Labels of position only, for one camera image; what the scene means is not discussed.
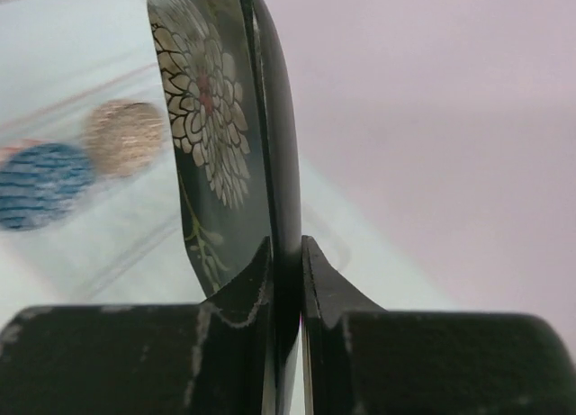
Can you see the clear wire dish rack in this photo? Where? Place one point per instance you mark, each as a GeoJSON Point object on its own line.
{"type": "Point", "coordinates": [171, 232]}

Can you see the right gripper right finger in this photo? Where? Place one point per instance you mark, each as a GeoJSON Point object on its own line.
{"type": "Point", "coordinates": [359, 358]}

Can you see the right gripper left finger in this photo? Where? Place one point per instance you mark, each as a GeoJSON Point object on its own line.
{"type": "Point", "coordinates": [135, 361]}

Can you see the black floral square plate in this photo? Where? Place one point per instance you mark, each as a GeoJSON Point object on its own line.
{"type": "Point", "coordinates": [230, 111]}

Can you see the blue patterned bowl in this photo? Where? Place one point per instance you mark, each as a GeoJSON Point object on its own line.
{"type": "Point", "coordinates": [42, 184]}

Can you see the beige patterned bowl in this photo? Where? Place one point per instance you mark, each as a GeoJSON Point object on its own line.
{"type": "Point", "coordinates": [122, 136]}

